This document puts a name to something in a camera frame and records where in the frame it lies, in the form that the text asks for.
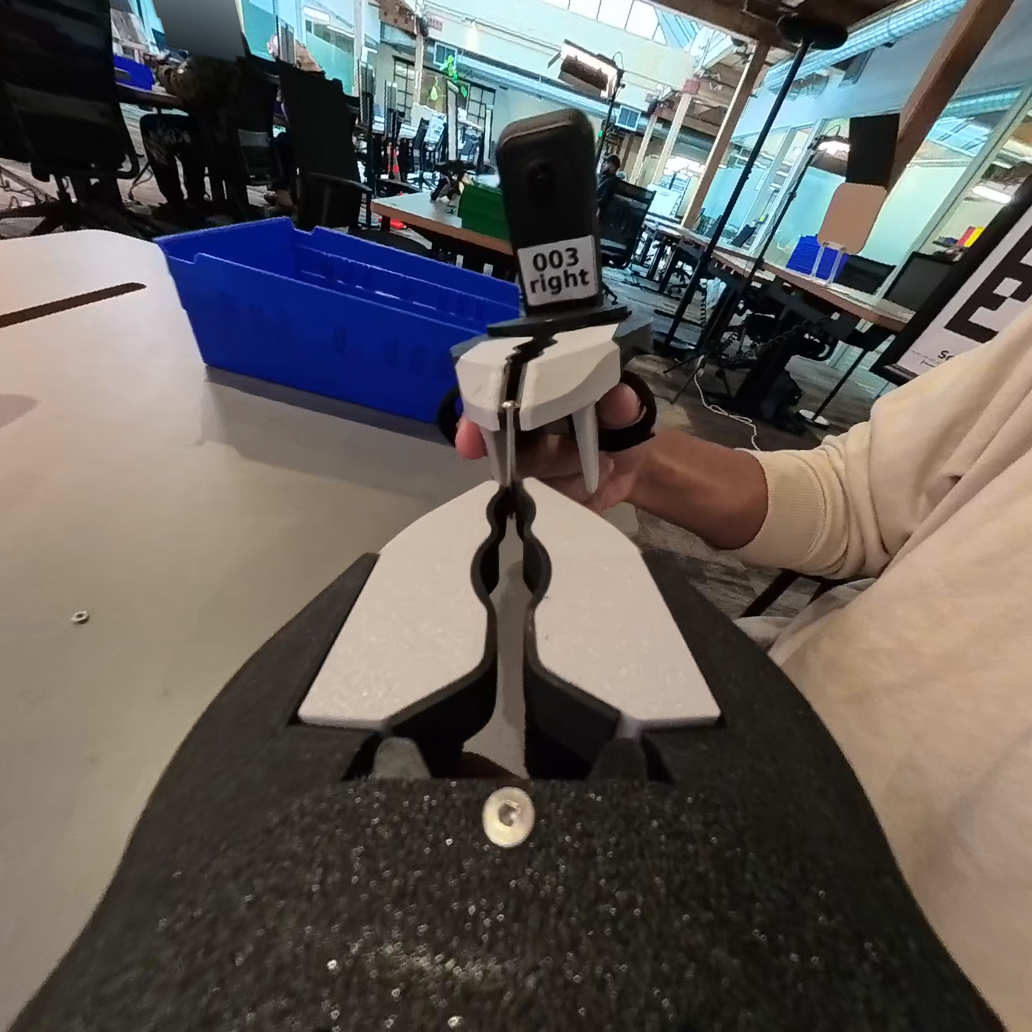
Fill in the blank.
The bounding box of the green plastic bin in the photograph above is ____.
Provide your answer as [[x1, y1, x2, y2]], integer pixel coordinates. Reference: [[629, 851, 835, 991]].
[[457, 182, 517, 245]]

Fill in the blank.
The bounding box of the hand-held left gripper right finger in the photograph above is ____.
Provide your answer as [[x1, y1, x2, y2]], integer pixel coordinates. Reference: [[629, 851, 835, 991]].
[[516, 476, 722, 780]]

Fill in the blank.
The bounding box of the rectangular light panel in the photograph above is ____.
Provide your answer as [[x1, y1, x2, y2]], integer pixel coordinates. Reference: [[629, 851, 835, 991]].
[[558, 39, 626, 91]]

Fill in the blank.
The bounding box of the black monitor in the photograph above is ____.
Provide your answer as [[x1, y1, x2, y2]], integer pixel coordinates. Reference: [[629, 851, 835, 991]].
[[883, 252, 959, 314]]

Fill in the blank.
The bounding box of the black light stand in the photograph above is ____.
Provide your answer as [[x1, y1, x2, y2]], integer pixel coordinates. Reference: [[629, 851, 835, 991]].
[[657, 15, 849, 356]]

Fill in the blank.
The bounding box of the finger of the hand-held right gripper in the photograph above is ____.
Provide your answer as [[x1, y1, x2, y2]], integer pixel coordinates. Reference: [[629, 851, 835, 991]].
[[453, 337, 527, 486], [514, 325, 622, 495]]

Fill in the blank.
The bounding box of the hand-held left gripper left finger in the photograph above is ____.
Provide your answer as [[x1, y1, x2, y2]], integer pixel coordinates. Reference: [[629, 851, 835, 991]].
[[297, 479, 505, 779]]

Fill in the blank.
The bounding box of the black square panel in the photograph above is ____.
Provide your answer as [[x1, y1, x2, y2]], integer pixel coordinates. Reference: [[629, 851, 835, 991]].
[[847, 113, 901, 188]]

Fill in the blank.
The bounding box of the black white marker sign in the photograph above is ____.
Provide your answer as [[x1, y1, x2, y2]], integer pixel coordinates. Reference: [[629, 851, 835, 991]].
[[869, 173, 1032, 390]]

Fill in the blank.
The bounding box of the person's right forearm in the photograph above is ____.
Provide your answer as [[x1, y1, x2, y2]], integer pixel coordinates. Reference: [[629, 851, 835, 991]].
[[665, 318, 1032, 583]]

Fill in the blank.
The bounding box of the blue divided plastic bin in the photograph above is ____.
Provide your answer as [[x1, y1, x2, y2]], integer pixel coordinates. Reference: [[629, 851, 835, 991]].
[[153, 216, 525, 426]]

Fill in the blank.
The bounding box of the long wooden table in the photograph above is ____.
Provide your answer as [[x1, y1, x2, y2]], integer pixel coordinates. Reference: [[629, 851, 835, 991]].
[[645, 221, 916, 335]]

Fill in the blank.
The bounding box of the small tan board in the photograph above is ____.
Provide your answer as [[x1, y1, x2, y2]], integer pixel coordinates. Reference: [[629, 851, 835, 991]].
[[821, 181, 888, 253]]

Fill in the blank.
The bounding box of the person's right hand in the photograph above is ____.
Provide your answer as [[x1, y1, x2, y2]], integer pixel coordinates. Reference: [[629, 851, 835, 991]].
[[454, 383, 675, 535]]

